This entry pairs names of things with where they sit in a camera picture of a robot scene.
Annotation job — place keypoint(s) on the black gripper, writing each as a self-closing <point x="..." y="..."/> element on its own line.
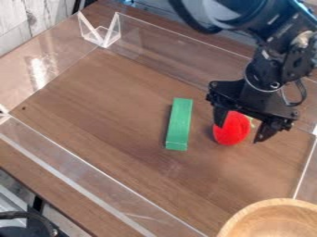
<point x="237" y="96"/>

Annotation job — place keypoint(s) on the red plush strawberry toy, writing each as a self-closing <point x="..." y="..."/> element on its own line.
<point x="234" y="131"/>

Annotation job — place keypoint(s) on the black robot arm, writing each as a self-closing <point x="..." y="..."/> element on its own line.
<point x="283" y="27"/>

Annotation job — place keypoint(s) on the green rectangular block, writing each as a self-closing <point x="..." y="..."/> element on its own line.
<point x="179" y="125"/>

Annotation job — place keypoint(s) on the wooden bowl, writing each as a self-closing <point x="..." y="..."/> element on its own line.
<point x="281" y="217"/>

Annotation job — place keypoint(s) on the clear acrylic enclosure wall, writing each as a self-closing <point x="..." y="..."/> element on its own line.
<point x="92" y="129"/>

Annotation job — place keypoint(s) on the clear acrylic corner bracket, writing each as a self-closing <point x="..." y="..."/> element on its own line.
<point x="103" y="36"/>

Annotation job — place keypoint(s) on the black clamp with cable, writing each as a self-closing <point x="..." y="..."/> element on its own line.
<point x="37" y="225"/>

